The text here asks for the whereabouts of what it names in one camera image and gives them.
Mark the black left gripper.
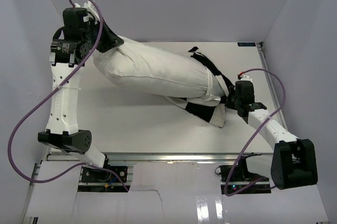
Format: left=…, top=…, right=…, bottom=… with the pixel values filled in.
left=81, top=15, right=122, bottom=52

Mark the black white checkered pillowcase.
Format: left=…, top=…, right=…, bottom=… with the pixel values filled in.
left=166, top=46, right=234, bottom=128

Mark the white pillow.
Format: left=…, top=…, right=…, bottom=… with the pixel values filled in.
left=92, top=36, right=229, bottom=103

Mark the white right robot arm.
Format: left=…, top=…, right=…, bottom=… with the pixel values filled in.
left=229, top=80, right=318, bottom=190

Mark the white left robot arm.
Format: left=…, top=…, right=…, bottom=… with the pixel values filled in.
left=38, top=2, right=124, bottom=181

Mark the blue right corner label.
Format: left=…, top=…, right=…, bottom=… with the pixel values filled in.
left=237, top=42, right=256, bottom=47

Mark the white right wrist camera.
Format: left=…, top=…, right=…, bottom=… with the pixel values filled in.
left=237, top=72, right=253, bottom=83

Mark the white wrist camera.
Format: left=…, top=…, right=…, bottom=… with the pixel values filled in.
left=75, top=1, right=100, bottom=24
left=237, top=72, right=253, bottom=83

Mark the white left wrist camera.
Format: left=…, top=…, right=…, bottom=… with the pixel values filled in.
left=75, top=1, right=100, bottom=24

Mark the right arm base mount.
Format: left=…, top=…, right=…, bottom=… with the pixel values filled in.
left=214, top=162, right=273, bottom=195

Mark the aluminium table edge rail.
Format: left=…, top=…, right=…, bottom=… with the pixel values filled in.
left=47, top=152, right=274, bottom=164

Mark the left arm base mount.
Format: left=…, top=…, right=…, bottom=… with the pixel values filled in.
left=78, top=165, right=130, bottom=192

